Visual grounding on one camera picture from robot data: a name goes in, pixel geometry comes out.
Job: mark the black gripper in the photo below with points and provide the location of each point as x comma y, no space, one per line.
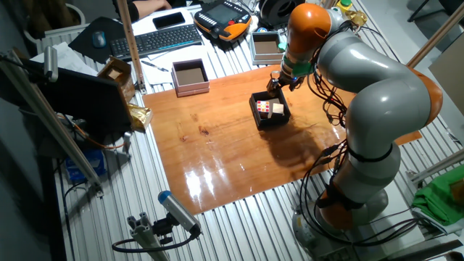
291,80

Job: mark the plain wooden block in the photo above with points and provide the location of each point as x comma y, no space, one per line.
278,108

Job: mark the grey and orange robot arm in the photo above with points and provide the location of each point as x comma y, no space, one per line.
380,94

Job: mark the person's forearm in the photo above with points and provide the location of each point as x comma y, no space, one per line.
148,7

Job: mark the black gift box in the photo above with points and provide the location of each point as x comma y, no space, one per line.
270,123

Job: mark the open grey gift box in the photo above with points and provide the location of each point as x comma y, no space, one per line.
265,47

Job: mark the open pink gift box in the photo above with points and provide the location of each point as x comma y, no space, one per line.
190,76

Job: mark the yellow box with green button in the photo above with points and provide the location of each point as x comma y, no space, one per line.
344,5

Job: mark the small brown cardboard box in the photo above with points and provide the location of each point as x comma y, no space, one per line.
123,78

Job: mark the blue cardboard box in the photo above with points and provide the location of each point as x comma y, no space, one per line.
87,163

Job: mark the white plastic object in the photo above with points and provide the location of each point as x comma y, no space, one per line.
254,22

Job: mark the black filament spool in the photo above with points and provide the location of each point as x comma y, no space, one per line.
275,11

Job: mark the glossy wooden board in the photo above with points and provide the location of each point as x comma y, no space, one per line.
217,145

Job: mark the orange and black teach pendant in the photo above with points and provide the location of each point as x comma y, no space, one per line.
223,14

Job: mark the white paper sheets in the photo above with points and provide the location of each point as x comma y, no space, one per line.
174,54

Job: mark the crumpled gold foil wrapper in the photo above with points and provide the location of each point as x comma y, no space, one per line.
357,17

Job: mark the black pen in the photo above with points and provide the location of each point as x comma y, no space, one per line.
154,66

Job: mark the black smartphone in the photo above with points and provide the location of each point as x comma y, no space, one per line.
168,20

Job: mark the black computer keyboard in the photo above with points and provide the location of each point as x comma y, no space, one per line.
156,40

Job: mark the gold foil bag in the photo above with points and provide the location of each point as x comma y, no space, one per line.
141,116

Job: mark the black mouse pad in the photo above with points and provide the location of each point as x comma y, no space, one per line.
112,29

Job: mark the grey flat panel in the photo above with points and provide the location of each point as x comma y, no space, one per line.
449,72

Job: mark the blue computer mouse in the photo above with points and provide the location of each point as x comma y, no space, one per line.
98,38

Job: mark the black monitor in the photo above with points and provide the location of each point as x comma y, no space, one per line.
83,98

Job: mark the short aluminium profile stub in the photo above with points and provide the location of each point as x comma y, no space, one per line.
145,235

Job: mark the black office chair base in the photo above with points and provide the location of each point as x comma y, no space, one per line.
453,4

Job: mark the green cloth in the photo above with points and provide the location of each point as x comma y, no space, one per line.
438,199

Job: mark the white round bin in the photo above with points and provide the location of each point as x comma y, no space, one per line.
80,13

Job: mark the stack of white papers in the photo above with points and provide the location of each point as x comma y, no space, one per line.
67,58

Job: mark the green gripper mount flange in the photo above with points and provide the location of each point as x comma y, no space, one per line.
301,69

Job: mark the wooden frame post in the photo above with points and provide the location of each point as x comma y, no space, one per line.
128,40

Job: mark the silver camera with blue cap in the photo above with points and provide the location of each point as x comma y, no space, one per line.
177,212

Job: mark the slanted wooden frame beam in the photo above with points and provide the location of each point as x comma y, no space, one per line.
435,36

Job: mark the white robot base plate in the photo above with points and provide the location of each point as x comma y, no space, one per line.
402,203

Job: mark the aluminium frame profile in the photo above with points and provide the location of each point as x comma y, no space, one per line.
435,166

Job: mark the slanted aluminium frame beam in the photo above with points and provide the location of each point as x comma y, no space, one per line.
54,127

